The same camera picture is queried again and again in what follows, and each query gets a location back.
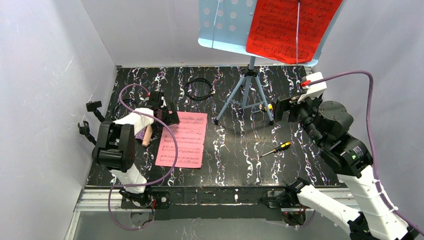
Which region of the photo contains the light blue music stand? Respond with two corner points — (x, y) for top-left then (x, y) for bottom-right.
(197, 0), (347, 126)

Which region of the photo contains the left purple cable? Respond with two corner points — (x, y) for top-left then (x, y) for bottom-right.
(107, 83), (180, 231)

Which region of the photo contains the purple glitter microphone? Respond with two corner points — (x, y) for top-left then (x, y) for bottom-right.
(135, 127), (146, 141)

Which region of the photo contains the pink sheet music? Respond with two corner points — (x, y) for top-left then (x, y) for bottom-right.
(155, 111), (208, 169)

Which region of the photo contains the red sheet music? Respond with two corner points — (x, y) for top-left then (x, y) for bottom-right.
(246, 0), (343, 65)

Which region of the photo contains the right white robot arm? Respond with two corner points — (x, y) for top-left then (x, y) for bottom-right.
(272, 96), (419, 240)

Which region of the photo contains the black yellow screwdriver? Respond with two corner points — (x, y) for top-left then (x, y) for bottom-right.
(259, 141), (292, 158)

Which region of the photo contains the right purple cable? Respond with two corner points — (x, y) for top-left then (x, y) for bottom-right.
(309, 70), (424, 229)

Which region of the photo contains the purple cable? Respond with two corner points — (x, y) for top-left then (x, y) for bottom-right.
(107, 83), (180, 231)
(309, 70), (424, 229)

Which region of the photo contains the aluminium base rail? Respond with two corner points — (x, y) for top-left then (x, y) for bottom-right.
(74, 187), (369, 229)

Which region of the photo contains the beige pink microphone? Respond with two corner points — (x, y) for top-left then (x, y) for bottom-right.
(141, 125), (153, 147)

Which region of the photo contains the black cable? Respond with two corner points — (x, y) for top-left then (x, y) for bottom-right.
(183, 77), (214, 102)
(112, 98), (137, 120)

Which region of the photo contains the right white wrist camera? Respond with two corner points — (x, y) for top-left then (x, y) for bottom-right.
(297, 72), (327, 104)

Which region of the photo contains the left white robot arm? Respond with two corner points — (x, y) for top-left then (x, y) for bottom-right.
(92, 91), (180, 194)

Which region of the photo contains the black round mic stand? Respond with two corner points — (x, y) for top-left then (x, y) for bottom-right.
(77, 120), (97, 146)
(85, 100), (106, 123)

